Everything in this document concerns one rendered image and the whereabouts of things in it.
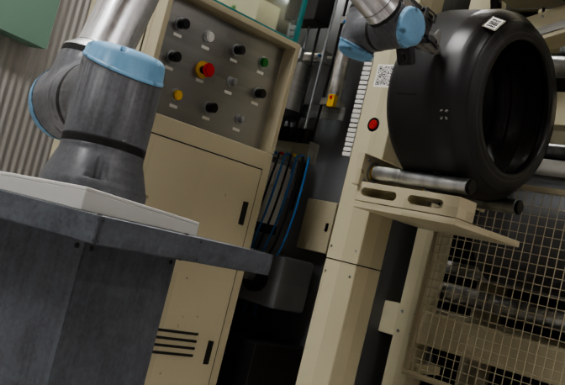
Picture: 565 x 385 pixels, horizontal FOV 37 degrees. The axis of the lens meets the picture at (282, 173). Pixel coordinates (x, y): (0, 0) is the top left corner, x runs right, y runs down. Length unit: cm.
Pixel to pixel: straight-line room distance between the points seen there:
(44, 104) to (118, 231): 51
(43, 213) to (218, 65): 144
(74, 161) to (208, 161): 112
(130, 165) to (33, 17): 316
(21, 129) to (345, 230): 253
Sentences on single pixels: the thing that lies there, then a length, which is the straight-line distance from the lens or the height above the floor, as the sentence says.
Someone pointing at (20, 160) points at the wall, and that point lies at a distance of 481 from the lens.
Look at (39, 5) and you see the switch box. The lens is 463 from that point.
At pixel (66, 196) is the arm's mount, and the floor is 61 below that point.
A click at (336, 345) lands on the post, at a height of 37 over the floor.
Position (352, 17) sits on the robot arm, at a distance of 210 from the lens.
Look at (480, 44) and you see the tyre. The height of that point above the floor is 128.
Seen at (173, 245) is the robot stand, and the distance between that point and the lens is 133.
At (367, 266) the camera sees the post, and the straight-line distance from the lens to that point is 266.
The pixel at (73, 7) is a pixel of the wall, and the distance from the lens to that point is 497.
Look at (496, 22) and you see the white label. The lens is 244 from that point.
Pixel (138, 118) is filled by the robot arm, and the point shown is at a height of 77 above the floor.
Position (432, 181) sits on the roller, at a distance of 242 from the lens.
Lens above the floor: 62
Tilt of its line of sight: 5 degrees up
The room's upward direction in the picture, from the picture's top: 14 degrees clockwise
